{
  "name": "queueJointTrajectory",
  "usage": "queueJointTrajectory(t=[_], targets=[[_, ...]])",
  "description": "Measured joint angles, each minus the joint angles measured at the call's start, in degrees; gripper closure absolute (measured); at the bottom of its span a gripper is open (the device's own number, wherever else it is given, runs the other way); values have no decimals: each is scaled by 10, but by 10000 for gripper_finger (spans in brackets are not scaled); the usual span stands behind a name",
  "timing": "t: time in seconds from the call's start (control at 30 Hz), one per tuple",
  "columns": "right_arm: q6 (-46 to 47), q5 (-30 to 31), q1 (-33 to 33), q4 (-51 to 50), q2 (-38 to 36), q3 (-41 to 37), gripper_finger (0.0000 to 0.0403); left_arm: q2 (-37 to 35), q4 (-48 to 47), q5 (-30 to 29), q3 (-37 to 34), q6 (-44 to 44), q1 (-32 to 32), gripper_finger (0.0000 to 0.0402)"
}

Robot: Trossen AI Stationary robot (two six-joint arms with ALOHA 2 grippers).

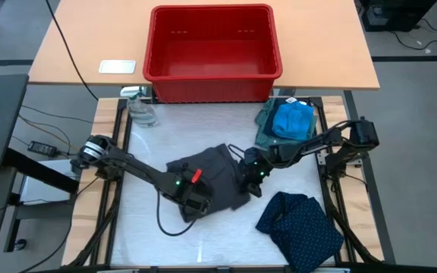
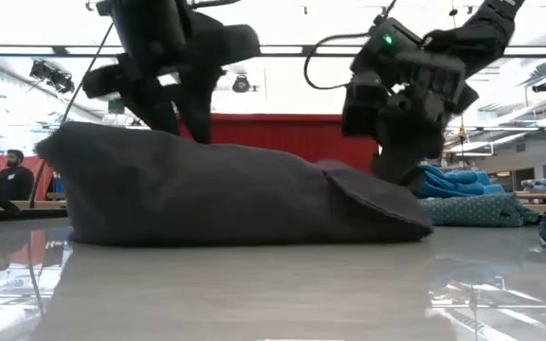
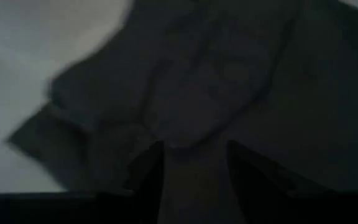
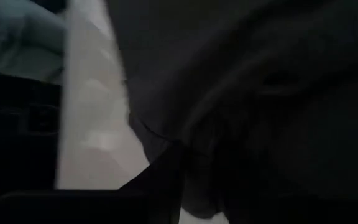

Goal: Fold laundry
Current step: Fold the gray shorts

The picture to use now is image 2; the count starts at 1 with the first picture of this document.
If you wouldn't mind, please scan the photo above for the black round ceiling fixture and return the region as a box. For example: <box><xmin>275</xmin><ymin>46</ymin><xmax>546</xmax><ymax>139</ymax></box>
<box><xmin>231</xmin><ymin>74</ymin><xmax>251</xmax><ymax>95</ymax></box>

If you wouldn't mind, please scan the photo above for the dark grey garment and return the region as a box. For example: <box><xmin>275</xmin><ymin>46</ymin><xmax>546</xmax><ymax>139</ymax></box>
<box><xmin>34</xmin><ymin>120</ymin><xmax>435</xmax><ymax>248</ymax></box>

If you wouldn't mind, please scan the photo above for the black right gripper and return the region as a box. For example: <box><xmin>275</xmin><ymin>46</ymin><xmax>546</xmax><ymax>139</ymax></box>
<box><xmin>341</xmin><ymin>45</ymin><xmax>481</xmax><ymax>189</ymax></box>

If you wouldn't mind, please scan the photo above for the green dotted shirt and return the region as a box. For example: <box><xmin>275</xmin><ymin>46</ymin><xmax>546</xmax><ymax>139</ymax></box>
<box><xmin>417</xmin><ymin>190</ymin><xmax>540</xmax><ymax>228</ymax></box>

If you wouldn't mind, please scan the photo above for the red background panel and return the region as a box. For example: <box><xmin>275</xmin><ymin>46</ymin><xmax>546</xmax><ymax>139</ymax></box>
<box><xmin>0</xmin><ymin>154</ymin><xmax>59</xmax><ymax>201</ymax></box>

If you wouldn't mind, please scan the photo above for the bright blue garment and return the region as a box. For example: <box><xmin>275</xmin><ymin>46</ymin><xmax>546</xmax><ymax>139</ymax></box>
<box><xmin>413</xmin><ymin>164</ymin><xmax>507</xmax><ymax>200</ymax></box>

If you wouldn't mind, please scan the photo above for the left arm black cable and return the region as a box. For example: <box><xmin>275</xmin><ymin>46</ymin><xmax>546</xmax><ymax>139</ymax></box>
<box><xmin>61</xmin><ymin>21</ymin><xmax>116</xmax><ymax>125</ymax></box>

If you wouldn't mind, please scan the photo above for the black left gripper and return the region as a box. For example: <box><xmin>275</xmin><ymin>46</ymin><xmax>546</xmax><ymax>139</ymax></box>
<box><xmin>82</xmin><ymin>0</ymin><xmax>228</xmax><ymax>146</ymax></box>

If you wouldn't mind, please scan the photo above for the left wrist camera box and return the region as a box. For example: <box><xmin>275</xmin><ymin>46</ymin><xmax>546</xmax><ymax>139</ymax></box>
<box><xmin>188</xmin><ymin>11</ymin><xmax>263</xmax><ymax>68</ymax></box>

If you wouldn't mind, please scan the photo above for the person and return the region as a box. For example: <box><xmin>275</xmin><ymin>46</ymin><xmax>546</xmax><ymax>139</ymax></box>
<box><xmin>0</xmin><ymin>149</ymin><xmax>35</xmax><ymax>202</ymax></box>

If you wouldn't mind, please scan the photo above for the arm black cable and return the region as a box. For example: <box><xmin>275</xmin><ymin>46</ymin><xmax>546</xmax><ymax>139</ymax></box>
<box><xmin>302</xmin><ymin>31</ymin><xmax>374</xmax><ymax>92</ymax></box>
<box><xmin>61</xmin><ymin>21</ymin><xmax>116</xmax><ymax>125</ymax></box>

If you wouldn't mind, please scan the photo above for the black ceiling spotlight cluster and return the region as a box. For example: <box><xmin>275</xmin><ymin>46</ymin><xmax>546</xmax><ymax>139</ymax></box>
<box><xmin>28</xmin><ymin>59</ymin><xmax>76</xmax><ymax>95</ymax></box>

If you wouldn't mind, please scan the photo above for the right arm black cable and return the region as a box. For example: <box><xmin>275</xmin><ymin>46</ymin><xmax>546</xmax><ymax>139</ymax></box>
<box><xmin>302</xmin><ymin>31</ymin><xmax>374</xmax><ymax>92</ymax></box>

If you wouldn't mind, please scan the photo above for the red plastic bin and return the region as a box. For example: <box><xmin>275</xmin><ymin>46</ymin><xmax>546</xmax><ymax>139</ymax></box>
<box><xmin>176</xmin><ymin>112</ymin><xmax>381</xmax><ymax>175</ymax></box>

